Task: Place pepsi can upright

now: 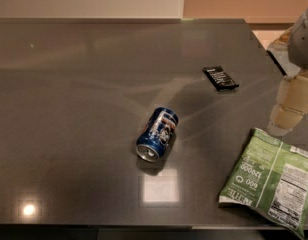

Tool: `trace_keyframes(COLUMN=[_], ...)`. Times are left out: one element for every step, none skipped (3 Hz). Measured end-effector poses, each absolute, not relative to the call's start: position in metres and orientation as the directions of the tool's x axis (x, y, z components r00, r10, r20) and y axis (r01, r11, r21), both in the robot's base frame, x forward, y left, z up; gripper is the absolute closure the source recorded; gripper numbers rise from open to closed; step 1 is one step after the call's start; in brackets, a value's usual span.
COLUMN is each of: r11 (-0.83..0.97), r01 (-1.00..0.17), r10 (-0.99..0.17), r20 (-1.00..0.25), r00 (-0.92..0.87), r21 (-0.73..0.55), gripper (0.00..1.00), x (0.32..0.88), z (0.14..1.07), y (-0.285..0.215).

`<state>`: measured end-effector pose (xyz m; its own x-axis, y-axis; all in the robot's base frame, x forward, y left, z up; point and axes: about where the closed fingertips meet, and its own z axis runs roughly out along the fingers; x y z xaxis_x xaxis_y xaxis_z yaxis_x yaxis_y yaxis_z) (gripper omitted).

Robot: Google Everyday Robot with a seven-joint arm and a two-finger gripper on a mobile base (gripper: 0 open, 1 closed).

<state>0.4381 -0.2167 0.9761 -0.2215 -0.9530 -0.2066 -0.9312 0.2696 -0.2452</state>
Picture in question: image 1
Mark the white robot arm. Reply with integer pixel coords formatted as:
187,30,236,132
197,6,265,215
268,8,308,136

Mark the green chip bag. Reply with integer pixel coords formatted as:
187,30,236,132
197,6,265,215
219,128,308,238

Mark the black snack bar wrapper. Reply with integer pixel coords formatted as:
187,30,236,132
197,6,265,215
203,66,239,91

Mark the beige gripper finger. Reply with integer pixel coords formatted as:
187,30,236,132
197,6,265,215
268,69,308,136

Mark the blue pepsi can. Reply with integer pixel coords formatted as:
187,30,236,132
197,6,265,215
136,107,178,162

